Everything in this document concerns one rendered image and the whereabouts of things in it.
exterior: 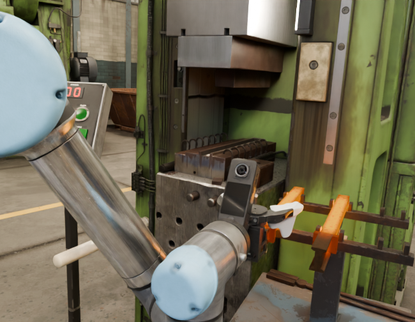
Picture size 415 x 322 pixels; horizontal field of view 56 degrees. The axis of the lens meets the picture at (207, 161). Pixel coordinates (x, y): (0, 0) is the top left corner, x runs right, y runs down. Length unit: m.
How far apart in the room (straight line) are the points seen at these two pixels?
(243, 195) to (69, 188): 0.26
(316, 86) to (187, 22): 0.45
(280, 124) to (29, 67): 1.39
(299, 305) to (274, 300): 0.07
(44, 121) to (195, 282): 0.24
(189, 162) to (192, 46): 0.38
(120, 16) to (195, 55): 9.54
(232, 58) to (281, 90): 0.48
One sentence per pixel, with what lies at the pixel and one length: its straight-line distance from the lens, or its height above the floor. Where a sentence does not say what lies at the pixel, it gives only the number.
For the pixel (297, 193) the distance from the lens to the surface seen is 1.06.
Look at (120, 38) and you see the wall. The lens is 10.73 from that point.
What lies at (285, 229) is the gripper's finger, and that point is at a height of 0.99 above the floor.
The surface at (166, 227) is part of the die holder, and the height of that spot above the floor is 0.73.
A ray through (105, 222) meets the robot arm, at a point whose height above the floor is 1.05.
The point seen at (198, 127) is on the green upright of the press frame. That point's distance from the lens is 1.57.
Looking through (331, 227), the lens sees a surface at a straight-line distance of 0.86.
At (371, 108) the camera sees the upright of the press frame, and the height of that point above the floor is 1.17.
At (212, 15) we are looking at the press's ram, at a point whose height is 1.42.
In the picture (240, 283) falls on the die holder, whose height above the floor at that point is 0.62.
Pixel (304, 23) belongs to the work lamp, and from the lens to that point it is 1.24.
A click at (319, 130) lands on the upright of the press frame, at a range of 1.26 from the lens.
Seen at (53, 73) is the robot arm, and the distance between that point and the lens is 0.35.
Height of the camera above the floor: 1.25
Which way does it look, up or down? 13 degrees down
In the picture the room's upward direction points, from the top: 3 degrees clockwise
